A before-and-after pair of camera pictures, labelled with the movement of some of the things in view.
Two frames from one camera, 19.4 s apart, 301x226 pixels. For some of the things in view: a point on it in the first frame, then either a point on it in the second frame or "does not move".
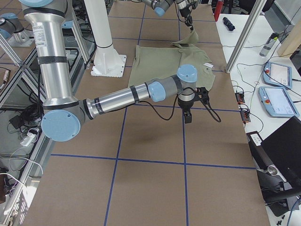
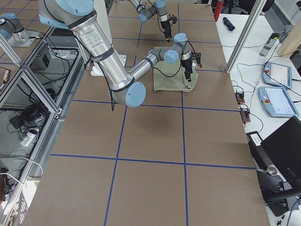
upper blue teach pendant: [278, 75] does not move
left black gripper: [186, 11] -> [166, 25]
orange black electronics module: [240, 98] does not move
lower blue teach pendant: [277, 102] does not move
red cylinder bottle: [217, 10] does not move
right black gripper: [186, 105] -> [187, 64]
